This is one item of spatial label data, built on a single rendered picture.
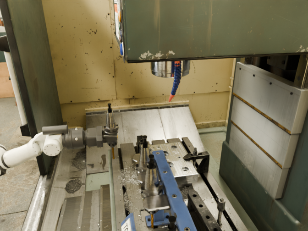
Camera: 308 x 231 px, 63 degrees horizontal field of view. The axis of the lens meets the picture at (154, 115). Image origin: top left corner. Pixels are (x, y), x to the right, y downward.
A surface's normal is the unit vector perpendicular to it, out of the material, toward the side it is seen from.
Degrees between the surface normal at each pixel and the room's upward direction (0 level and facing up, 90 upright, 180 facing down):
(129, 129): 26
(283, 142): 91
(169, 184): 0
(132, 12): 90
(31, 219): 0
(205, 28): 90
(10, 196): 0
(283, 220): 90
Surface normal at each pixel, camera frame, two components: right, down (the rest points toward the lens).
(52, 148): 0.19, 0.52
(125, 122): 0.07, -0.66
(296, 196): -0.98, 0.09
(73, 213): -0.04, -0.95
